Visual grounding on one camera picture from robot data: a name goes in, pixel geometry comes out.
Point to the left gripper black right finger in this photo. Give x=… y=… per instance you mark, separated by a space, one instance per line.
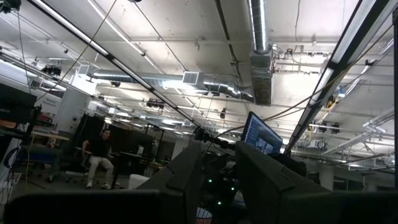
x=273 y=193

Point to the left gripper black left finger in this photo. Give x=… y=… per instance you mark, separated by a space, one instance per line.
x=174 y=199

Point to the red zigzag patterned bowl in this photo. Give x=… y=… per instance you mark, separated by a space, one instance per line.
x=203 y=217

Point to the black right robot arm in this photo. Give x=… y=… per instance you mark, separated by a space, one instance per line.
x=217 y=189

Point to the white bucket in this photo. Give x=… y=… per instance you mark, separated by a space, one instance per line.
x=138 y=182

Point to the computer monitor with blue screen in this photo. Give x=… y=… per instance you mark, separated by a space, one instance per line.
x=259 y=133

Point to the pair of black spotlights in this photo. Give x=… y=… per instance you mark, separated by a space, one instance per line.
x=334 y=127

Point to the person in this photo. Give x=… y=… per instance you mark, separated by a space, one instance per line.
x=99 y=146

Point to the black ceiling-mounted box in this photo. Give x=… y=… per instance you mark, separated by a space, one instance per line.
x=155 y=103

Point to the wooden workbench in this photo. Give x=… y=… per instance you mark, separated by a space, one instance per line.
x=49 y=135

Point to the long ceiling light bar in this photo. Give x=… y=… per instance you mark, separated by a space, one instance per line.
x=351 y=40
x=68 y=26

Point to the black track spotlights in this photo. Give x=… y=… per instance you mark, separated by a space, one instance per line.
x=52 y=70

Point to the black monitor back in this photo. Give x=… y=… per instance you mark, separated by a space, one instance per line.
x=15 y=102

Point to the black ceiling-mounted device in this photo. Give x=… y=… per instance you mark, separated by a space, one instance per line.
x=9 y=5

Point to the silver duct with vent grille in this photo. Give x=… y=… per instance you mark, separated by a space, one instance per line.
x=220 y=88

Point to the black vertical metal post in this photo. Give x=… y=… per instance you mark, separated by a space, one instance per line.
x=395 y=109

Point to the silver round ventilation duct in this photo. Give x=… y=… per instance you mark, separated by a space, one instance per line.
x=259 y=28

